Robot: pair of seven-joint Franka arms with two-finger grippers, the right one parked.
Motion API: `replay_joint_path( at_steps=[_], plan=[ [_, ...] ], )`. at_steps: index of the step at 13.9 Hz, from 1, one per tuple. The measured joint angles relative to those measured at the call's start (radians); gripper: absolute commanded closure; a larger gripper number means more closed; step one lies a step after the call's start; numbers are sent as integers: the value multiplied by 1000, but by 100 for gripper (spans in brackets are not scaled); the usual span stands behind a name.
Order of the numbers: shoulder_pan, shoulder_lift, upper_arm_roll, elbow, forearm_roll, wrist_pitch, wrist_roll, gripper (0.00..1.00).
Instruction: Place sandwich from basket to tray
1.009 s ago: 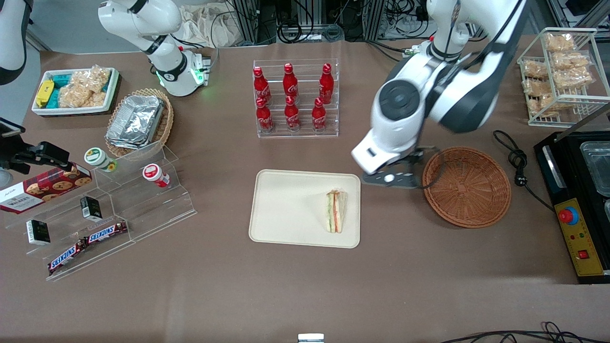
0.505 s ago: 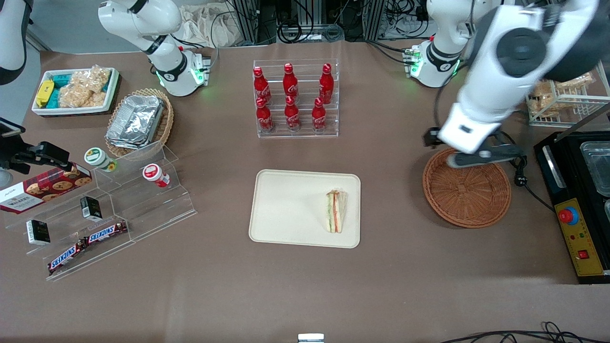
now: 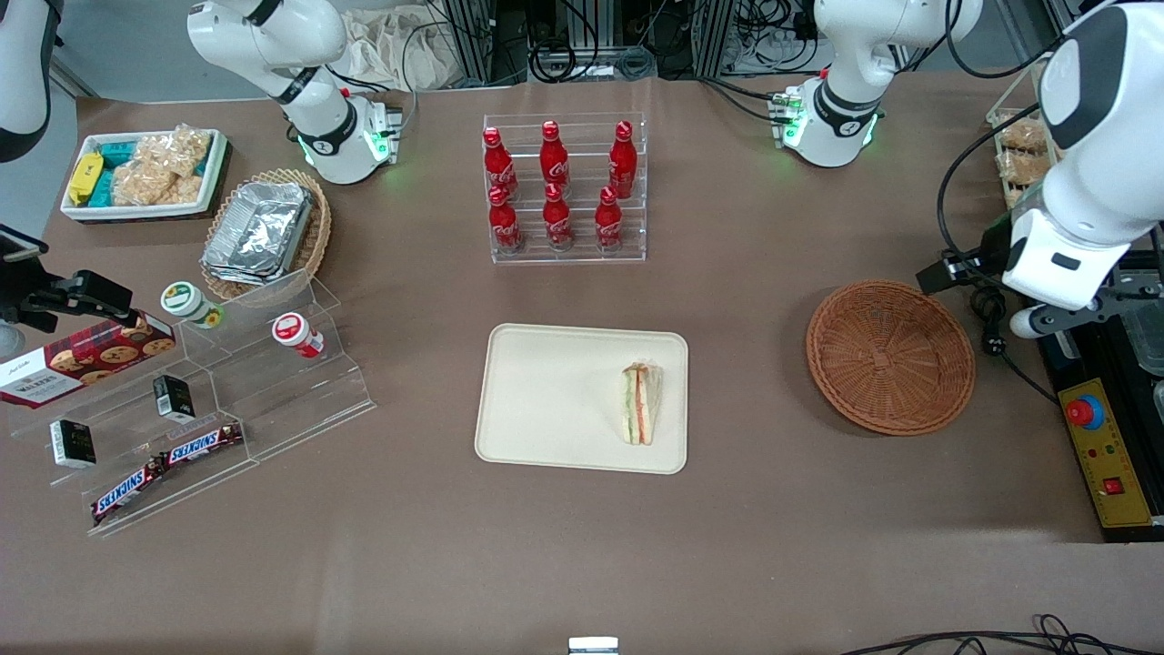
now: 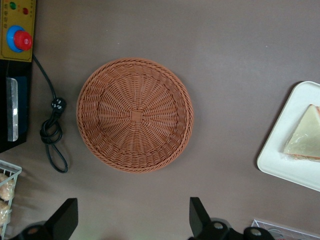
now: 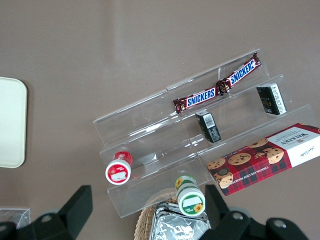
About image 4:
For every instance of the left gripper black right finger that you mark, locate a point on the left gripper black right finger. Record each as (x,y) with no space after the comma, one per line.
(200,220)

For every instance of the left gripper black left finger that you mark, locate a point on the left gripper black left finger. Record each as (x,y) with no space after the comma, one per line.
(66,217)

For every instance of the triangle sandwich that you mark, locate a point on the triangle sandwich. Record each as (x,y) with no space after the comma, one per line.
(305,135)

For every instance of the cream plastic tray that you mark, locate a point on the cream plastic tray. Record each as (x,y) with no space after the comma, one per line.
(280,160)

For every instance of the brown round wicker basket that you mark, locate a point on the brown round wicker basket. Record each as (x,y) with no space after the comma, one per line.
(135,115)

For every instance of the bagged fried snack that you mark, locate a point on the bagged fried snack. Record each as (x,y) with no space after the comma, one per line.
(6,187)
(3,212)

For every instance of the clear acrylic bottle rack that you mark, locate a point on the clear acrylic bottle rack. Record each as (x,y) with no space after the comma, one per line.
(287,227)

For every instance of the black equipment box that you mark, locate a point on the black equipment box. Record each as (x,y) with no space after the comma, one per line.
(23,112)

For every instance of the silver metal block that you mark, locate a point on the silver metal block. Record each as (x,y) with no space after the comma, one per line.
(12,110)

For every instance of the red emergency stop button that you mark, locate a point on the red emergency stop button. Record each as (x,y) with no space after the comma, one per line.
(21,40)

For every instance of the yellow control box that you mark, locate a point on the yellow control box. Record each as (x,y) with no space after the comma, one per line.
(18,15)

